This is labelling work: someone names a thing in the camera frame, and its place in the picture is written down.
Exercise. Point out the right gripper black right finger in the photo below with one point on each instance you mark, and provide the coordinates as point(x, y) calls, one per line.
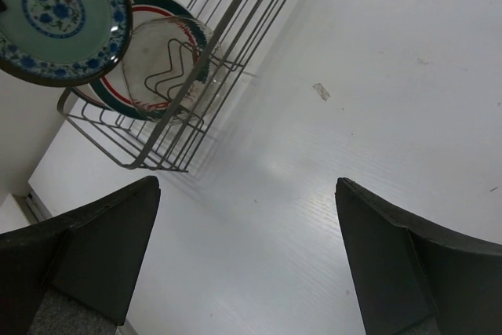
point(413, 276)

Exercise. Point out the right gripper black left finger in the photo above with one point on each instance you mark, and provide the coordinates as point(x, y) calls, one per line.
point(76, 273)

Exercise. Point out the clear round plate stand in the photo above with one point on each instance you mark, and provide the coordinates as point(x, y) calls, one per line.
point(161, 54)

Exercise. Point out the white plate green red rings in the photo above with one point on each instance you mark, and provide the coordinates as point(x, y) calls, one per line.
point(113, 95)

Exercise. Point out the small blue patterned plate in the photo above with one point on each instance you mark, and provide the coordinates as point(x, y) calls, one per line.
point(63, 43)

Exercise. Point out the grey wire dish rack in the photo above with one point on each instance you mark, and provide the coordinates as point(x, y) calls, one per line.
point(103, 113)

